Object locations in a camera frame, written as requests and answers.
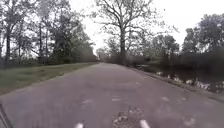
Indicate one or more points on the large bare tree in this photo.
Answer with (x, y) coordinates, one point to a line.
(122, 40)

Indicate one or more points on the grey asphalt path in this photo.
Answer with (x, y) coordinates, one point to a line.
(110, 93)

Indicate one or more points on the grass verge by water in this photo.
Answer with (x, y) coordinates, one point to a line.
(176, 83)

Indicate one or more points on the robot's own part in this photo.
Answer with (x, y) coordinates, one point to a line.
(144, 124)

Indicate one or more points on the row of trees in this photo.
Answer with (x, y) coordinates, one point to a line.
(50, 36)

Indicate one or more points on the grass strip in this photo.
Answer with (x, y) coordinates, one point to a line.
(30, 76)

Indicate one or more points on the trees and bushes by water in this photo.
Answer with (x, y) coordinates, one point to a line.
(196, 43)

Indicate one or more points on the dark water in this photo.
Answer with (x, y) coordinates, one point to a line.
(203, 77)

